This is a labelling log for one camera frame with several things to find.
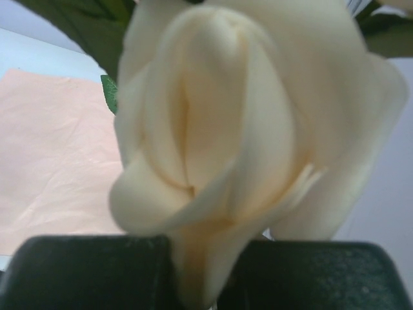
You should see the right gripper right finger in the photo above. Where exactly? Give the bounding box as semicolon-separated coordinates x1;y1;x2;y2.
219;241;410;309

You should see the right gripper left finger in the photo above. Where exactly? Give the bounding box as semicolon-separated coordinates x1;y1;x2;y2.
1;236;181;309

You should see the pink wrapping paper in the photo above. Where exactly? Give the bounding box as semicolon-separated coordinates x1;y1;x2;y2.
1;69;121;255

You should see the artificial rose bouquet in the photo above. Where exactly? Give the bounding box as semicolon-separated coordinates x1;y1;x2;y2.
24;1;408;309

